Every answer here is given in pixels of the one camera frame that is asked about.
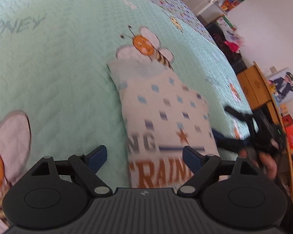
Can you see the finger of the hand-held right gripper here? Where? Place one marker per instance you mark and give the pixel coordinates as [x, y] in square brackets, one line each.
[238, 114]
[228, 142]

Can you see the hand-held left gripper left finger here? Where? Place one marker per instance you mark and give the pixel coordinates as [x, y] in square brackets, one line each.
[97, 156]

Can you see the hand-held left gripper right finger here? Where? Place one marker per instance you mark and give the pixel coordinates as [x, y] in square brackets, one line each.
[190, 159]

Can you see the letter-print white shirt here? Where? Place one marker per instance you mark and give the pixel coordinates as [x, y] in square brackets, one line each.
[166, 117]

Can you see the person's right hand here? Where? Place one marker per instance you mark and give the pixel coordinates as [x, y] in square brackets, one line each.
[266, 163]

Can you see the orange box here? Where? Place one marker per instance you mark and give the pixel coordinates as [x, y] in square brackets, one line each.
[291, 136]

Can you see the wooden desk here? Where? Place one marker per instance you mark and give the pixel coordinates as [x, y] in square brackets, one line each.
[255, 87]

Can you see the uniform portrait poster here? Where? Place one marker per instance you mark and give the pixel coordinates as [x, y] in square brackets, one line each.
[283, 85]

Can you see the black armchair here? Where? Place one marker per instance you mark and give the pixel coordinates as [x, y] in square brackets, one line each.
[217, 39]

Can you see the white plastic bag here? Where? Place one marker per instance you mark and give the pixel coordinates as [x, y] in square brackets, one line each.
[232, 36]

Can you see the green white cardboard box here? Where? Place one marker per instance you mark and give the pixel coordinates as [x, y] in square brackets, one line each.
[225, 23]

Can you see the bee-print green blanket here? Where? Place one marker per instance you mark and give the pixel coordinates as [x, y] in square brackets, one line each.
[63, 65]

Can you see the wall switch plate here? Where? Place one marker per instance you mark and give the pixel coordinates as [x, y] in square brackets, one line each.
[273, 69]

